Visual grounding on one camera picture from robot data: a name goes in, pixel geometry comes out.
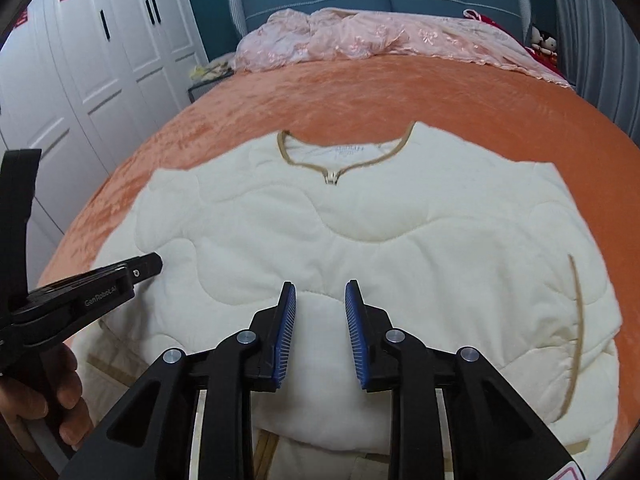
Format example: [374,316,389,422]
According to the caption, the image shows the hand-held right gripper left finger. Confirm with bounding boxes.
[57,281,298,480]

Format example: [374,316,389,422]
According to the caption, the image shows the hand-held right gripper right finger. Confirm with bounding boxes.
[344,280,576,480]

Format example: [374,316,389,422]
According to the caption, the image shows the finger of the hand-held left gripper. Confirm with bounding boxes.
[70,252,163,291]
[0,149,43,313]

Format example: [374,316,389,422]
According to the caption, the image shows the white quilt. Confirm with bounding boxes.
[67,121,623,480]

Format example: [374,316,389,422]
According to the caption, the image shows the person's left hand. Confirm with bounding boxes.
[0,342,94,452]

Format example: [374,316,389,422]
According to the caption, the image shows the white wardrobe doors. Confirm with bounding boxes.
[0,0,208,291]

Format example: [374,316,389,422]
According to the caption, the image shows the grey nightstand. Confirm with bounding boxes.
[187,72,236,107]

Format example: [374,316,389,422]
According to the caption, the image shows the pale yellow cloth pile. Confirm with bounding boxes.
[190,57,237,82]

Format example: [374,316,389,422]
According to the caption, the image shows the orange velvet bedspread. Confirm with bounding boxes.
[37,55,640,480]

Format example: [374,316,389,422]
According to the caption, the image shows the pink lace blanket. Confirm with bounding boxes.
[234,7,571,90]

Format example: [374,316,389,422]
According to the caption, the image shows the plush doll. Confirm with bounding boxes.
[530,25,560,59]

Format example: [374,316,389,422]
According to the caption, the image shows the grey curtain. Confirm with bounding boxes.
[545,0,640,146]

